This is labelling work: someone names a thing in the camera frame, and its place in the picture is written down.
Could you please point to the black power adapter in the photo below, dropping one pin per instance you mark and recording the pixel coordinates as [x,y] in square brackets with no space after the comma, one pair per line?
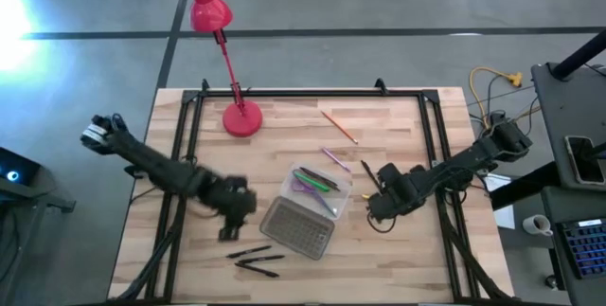
[496,117]

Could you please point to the clear plastic supply box base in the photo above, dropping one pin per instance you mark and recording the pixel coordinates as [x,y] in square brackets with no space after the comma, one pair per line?
[341,187]

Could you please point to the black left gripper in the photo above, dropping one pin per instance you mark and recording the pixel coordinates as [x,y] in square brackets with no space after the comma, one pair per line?
[227,199]

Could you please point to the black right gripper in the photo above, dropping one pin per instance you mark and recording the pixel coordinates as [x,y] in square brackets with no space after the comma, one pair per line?
[397,194]

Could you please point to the grey metal stand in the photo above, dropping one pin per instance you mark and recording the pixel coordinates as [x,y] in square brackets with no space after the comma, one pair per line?
[47,197]

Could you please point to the black marker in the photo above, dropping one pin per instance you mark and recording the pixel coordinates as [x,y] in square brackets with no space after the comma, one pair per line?
[319,177]
[261,259]
[249,252]
[256,270]

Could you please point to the black smartphone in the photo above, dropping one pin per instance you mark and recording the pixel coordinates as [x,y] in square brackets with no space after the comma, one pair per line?
[580,159]

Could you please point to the black desk bar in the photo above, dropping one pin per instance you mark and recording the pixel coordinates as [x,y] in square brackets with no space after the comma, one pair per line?
[521,187]

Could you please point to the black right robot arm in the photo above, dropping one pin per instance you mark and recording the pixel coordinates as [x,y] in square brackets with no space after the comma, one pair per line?
[473,156]

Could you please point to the red desk lamp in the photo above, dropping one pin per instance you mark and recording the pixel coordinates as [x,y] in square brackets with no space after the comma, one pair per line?
[242,119]

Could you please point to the purple scissors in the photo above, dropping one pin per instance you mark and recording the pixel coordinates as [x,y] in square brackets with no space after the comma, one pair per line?
[299,185]

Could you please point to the white paper sheet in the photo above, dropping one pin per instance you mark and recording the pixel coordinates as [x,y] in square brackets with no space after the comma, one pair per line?
[504,216]

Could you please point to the black device with blue light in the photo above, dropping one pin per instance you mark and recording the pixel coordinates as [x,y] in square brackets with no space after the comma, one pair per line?
[19,168]

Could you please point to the thin black pen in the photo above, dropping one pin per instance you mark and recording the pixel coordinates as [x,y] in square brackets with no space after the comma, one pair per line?
[368,173]

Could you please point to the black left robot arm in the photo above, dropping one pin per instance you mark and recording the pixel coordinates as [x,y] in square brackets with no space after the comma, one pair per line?
[151,161]

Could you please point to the dark grey desk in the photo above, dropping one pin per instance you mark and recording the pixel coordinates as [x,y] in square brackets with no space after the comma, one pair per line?
[554,202]

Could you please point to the green marker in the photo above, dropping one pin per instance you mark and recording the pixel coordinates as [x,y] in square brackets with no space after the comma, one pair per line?
[311,181]

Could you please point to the grey plastic box lid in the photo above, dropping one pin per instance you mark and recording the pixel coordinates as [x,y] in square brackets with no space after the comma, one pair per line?
[296,228]

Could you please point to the black aluminium table frame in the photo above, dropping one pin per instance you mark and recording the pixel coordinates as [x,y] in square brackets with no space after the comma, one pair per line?
[308,93]

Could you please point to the purple pen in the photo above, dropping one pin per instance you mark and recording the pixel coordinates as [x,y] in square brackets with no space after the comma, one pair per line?
[336,159]

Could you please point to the backlit keyboard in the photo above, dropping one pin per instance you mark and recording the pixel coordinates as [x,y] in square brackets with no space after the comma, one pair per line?
[587,249]

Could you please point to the orange pencil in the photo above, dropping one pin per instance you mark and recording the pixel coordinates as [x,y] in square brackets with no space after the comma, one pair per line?
[339,127]

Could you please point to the black pole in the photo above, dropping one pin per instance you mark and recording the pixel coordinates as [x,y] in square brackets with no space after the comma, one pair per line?
[577,57]

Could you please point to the grey side desk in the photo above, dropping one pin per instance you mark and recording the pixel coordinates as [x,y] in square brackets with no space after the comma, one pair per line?
[558,116]

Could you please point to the white cup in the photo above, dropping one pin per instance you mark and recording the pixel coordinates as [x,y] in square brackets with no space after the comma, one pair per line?
[535,224]

